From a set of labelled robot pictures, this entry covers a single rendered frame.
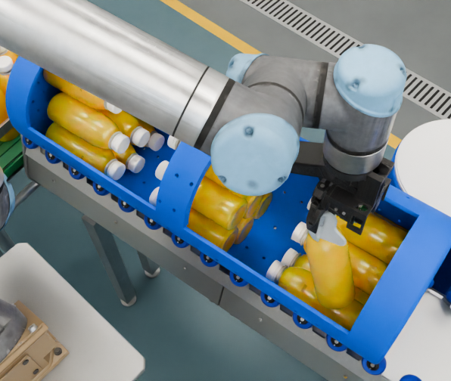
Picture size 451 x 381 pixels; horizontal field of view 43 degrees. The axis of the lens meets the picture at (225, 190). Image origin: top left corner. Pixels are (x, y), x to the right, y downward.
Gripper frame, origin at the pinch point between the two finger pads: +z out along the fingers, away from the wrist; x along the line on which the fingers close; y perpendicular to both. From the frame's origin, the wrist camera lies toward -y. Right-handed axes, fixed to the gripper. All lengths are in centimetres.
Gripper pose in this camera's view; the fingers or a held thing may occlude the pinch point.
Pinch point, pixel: (321, 222)
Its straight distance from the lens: 91.6
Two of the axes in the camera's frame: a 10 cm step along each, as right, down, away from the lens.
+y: 8.1, 4.7, -3.4
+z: 0.4, 5.4, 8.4
